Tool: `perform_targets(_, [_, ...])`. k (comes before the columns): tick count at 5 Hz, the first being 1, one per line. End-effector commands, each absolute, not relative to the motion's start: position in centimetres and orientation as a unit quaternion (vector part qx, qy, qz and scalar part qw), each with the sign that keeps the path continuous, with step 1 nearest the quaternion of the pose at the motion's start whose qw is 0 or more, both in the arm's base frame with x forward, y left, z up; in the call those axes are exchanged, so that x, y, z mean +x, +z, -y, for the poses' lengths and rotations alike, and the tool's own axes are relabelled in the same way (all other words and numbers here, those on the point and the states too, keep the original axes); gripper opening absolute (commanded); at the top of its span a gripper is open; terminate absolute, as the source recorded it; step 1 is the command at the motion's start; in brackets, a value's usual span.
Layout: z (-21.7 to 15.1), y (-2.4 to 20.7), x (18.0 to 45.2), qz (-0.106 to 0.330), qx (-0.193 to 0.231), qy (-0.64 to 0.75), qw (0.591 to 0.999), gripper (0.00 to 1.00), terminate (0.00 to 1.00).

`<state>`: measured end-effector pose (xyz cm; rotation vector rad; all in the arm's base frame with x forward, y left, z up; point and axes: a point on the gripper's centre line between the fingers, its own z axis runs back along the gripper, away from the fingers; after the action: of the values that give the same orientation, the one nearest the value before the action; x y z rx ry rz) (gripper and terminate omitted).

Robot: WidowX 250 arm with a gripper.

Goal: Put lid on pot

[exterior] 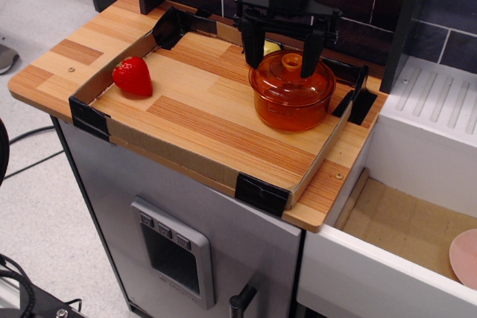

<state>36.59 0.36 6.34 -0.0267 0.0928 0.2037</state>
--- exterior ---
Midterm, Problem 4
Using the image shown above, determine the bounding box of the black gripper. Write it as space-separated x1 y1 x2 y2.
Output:
234 0 342 78

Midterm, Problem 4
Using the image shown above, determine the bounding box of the orange transparent pot lid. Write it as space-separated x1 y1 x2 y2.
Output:
249 51 335 106

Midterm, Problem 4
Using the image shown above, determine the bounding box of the orange transparent pot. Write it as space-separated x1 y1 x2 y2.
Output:
254 85 335 132

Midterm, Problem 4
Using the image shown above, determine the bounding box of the yellow toy potato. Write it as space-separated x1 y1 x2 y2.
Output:
263 41 282 56

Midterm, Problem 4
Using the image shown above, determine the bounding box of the red toy strawberry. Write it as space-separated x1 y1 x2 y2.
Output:
112 57 153 97

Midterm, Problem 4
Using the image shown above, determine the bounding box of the cardboard fence with black tape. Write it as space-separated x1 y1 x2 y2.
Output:
69 7 383 229

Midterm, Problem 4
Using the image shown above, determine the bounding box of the grey toy kitchen cabinet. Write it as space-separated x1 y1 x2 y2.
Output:
54 120 302 317

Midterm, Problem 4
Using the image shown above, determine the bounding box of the white toy sink unit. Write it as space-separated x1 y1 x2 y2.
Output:
297 57 476 317

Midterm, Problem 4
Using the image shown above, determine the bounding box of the pink plate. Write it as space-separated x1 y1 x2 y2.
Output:
449 229 476 290

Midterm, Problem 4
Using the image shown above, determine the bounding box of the black upright post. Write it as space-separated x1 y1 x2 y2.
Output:
379 0 422 94

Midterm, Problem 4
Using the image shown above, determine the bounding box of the black cable on floor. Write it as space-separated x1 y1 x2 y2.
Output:
2 126 65 180

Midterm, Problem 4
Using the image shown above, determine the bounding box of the black cabinet door handle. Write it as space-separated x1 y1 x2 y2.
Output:
229 284 257 318

